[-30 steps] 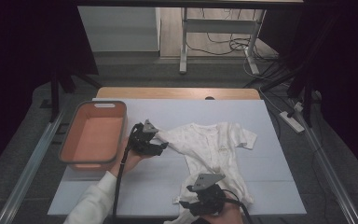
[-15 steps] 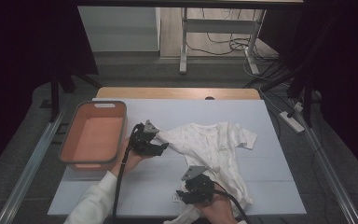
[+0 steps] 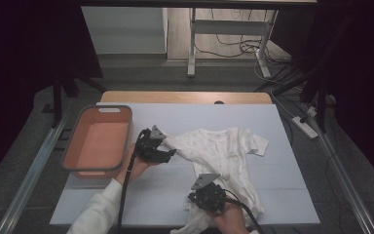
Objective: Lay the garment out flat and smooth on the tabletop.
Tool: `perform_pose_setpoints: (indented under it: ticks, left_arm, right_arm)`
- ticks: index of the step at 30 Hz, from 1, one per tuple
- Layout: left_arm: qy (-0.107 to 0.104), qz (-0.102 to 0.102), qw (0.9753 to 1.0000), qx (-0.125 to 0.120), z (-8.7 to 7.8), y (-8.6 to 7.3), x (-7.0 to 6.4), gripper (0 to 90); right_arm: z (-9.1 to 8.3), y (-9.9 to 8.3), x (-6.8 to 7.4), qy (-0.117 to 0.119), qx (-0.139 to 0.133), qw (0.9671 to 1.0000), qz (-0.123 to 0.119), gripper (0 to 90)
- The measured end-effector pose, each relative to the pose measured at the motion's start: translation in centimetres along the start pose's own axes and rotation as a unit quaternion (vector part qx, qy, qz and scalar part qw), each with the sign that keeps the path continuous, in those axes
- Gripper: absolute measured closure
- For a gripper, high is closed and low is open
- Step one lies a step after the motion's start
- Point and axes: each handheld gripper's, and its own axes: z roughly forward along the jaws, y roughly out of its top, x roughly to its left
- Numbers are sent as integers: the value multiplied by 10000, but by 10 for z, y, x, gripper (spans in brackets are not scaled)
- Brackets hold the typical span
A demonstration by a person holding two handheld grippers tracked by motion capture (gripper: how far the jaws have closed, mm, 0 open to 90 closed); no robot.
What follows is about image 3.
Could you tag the white metal desk frame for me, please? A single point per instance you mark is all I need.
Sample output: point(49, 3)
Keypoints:
point(230, 27)

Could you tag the white board sheet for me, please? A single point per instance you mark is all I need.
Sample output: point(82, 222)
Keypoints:
point(207, 117)

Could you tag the white baby romper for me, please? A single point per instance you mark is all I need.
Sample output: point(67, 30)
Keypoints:
point(220, 152)

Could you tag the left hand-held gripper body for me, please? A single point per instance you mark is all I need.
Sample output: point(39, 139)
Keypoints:
point(149, 146)

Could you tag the black metal stand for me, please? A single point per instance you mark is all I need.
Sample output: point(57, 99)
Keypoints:
point(321, 107)
point(57, 97)

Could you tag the person's right hand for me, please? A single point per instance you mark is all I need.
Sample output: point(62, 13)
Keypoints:
point(229, 221)

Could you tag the orange plastic basket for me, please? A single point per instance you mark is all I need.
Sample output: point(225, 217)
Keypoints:
point(104, 136)

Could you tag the person's left hand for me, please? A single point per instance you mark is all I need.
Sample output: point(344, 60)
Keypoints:
point(136, 169)

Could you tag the dark curtain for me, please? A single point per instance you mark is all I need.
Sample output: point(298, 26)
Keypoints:
point(363, 65)
point(19, 65)

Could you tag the white plug adapter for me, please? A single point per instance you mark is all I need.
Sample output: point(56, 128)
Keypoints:
point(311, 112)

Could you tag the aluminium floor rail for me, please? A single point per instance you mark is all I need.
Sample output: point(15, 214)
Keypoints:
point(344, 182)
point(32, 175)

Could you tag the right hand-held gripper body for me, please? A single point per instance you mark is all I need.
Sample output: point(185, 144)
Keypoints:
point(209, 198)

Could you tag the white power strip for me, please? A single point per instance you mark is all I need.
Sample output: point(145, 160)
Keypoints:
point(304, 127)

